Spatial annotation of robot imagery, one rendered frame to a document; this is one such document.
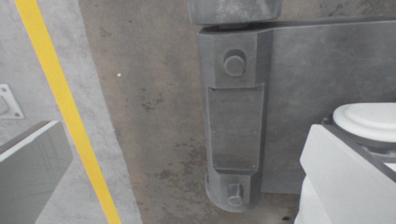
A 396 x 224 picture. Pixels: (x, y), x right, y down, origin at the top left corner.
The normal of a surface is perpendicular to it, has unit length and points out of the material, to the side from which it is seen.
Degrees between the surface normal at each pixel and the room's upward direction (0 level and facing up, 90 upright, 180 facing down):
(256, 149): 0
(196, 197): 0
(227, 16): 6
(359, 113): 90
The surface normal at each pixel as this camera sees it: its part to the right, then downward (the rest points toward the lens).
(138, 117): -0.15, 0.48
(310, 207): 0.00, -1.00
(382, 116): -0.08, -0.88
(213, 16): -0.54, 0.46
